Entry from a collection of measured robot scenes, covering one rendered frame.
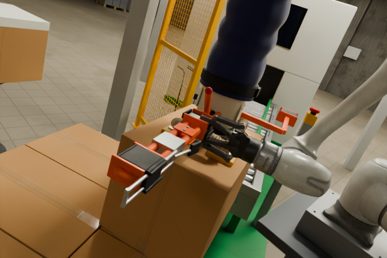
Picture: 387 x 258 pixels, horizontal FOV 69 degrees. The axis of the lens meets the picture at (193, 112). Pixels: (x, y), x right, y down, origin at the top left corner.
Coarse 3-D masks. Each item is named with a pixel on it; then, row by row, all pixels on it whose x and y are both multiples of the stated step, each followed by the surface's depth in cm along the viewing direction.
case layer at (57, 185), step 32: (0, 160) 122; (32, 160) 129; (64, 160) 136; (96, 160) 144; (0, 192) 107; (32, 192) 112; (64, 192) 117; (96, 192) 123; (0, 224) 95; (32, 224) 99; (64, 224) 103; (96, 224) 107; (0, 256) 85; (32, 256) 88; (64, 256) 92; (96, 256) 95; (128, 256) 99
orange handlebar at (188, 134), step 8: (216, 112) 102; (256, 120) 111; (264, 120) 111; (288, 120) 123; (176, 128) 77; (184, 128) 79; (192, 128) 80; (200, 128) 84; (272, 128) 109; (280, 128) 108; (184, 136) 75; (192, 136) 77; (152, 144) 66; (168, 152) 65; (120, 168) 53; (120, 176) 52; (128, 176) 52; (136, 176) 53; (128, 184) 52
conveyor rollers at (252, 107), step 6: (246, 102) 350; (252, 102) 365; (246, 108) 324; (252, 108) 332; (258, 108) 339; (264, 108) 353; (270, 108) 360; (252, 114) 314; (258, 114) 321; (252, 126) 272; (258, 126) 279; (264, 132) 269; (252, 168) 195; (246, 174) 180; (252, 174) 186; (246, 180) 178
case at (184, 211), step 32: (160, 128) 108; (192, 160) 93; (160, 192) 93; (192, 192) 88; (224, 192) 83; (128, 224) 101; (160, 224) 96; (192, 224) 90; (160, 256) 98; (192, 256) 93
